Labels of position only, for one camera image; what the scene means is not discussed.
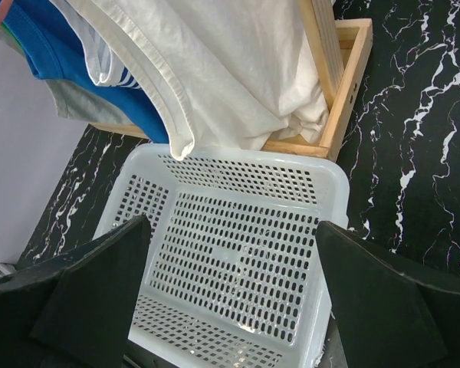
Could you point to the grey tank top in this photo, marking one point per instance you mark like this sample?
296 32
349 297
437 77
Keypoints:
55 55

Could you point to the blue white striped tank top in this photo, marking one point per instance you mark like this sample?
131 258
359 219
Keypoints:
104 67

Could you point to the wooden clothes rack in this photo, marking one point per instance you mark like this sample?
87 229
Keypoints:
340 49

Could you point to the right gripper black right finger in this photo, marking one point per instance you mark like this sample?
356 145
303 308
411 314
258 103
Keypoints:
382 318

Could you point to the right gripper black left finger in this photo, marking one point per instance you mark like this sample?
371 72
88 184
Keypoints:
89 313

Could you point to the white perforated plastic basket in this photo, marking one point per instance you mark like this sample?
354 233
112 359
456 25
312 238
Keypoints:
233 275

